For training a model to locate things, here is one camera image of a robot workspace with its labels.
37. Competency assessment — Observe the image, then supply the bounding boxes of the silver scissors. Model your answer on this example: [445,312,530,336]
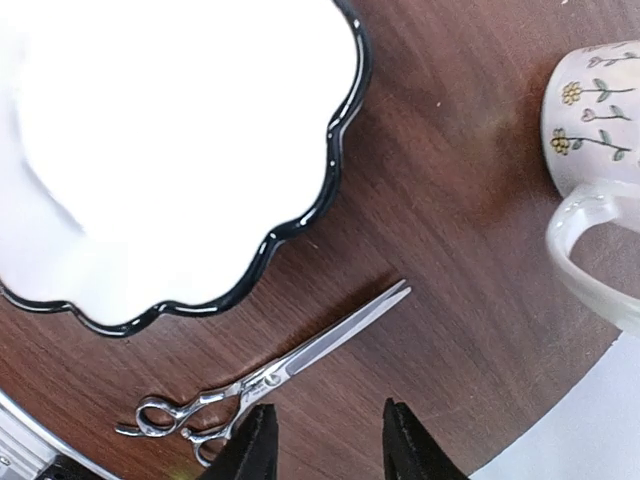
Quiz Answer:
[115,280,412,468]

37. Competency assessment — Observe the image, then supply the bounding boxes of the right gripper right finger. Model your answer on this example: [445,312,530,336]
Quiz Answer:
[382,398,469,480]

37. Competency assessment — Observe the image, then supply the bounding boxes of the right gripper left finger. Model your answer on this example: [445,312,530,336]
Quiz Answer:
[198,404,278,480]

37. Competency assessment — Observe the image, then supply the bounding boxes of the floral white mug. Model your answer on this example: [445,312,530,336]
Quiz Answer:
[540,40,639,335]

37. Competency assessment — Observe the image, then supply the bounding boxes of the white scalloped bowl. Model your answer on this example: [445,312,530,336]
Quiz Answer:
[1,1,372,337]

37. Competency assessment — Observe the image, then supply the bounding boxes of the front aluminium rail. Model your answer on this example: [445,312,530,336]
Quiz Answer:
[0,391,118,480]

